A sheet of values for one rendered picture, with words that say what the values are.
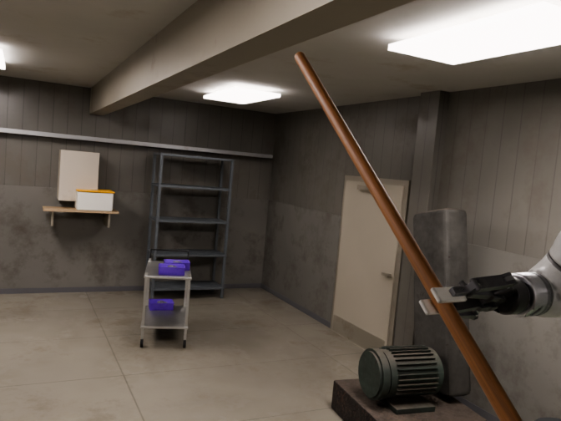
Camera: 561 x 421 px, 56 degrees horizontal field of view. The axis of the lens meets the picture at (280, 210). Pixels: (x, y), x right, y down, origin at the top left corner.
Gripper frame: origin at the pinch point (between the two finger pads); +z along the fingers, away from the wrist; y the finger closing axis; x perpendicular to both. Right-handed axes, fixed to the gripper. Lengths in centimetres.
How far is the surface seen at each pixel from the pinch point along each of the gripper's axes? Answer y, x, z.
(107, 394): 414, 176, -30
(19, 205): 565, 549, 27
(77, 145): 493, 608, -47
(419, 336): 281, 132, -287
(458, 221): 183, 189, -298
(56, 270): 636, 483, -26
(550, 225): 141, 150, -345
